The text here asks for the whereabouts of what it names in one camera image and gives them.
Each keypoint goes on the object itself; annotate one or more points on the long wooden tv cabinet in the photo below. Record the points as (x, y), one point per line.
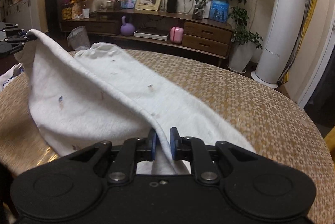
(204, 36)

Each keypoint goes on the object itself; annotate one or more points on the white tower air conditioner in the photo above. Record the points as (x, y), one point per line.
(285, 23)

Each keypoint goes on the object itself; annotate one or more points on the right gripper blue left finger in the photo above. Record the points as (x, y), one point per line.
(127, 156)

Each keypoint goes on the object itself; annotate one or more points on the pink case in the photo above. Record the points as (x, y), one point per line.
(176, 34)

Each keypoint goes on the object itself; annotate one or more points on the purple kettlebell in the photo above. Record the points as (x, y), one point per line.
(127, 29)

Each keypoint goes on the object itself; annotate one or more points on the gold framed photo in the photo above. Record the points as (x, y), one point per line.
(153, 5)

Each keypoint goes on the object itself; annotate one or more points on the gold floral lace tablecloth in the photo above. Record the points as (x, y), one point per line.
(274, 125)

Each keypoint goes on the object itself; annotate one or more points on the black speaker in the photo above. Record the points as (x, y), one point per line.
(171, 6)

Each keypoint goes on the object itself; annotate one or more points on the white plastic bag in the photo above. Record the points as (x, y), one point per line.
(78, 39)

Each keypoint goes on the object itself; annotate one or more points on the white flat box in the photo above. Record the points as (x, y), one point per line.
(152, 34)

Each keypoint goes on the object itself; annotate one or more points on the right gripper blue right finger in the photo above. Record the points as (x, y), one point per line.
(194, 151)

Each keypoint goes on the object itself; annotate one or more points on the blue picture box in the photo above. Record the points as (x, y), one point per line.
(219, 11)

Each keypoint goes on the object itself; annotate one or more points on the light grey printed sweatpants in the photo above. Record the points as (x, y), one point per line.
(103, 93)

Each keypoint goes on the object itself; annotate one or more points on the blue white polo shirt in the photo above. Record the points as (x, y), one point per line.
(10, 75)

